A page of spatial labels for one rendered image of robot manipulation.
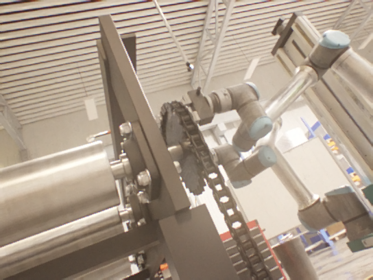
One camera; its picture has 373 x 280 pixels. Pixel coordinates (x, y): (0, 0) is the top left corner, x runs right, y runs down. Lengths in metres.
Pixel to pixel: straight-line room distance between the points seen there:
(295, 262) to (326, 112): 2.97
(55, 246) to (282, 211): 5.04
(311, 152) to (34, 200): 5.55
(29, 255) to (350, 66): 1.32
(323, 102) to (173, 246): 1.74
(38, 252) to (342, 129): 1.71
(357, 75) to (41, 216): 1.30
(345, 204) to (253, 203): 3.82
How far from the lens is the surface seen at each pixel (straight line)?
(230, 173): 1.40
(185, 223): 0.46
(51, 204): 0.48
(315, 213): 1.95
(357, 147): 2.01
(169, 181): 0.46
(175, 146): 0.54
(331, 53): 1.50
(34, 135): 13.32
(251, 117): 1.11
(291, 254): 4.66
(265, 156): 1.32
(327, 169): 5.80
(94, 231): 0.76
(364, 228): 1.90
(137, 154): 0.49
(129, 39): 0.73
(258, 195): 5.64
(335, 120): 2.04
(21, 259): 0.78
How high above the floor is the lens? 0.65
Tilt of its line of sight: 25 degrees up
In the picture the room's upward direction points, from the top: 25 degrees counter-clockwise
